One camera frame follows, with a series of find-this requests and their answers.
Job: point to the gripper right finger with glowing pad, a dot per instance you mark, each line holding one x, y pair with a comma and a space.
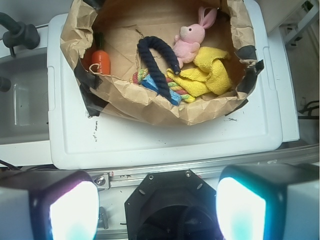
269, 202

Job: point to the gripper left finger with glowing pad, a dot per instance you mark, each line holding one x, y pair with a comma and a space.
48, 205

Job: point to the white plastic bin lid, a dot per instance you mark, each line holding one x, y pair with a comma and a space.
78, 141

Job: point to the clear plastic container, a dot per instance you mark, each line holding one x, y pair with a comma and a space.
24, 98

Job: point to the blue sponge block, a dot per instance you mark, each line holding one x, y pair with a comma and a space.
149, 83

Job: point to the yellow towel cloth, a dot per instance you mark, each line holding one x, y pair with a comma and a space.
208, 76

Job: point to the orange carrot toy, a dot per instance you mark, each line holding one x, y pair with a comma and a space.
99, 58

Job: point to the black clamp knob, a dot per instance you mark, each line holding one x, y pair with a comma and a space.
18, 34

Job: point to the pink plush bunny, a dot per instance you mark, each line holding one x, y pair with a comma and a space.
188, 42

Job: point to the crumpled brown paper bag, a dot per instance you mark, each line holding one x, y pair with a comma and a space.
123, 23

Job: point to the black octagonal mount plate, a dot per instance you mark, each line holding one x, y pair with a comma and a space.
173, 205

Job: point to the aluminium frame rail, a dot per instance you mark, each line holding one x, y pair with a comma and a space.
107, 178

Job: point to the multicolour braided rope toy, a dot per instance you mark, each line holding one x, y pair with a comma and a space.
138, 76

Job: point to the grey metal bracket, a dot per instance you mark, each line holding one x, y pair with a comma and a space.
296, 30

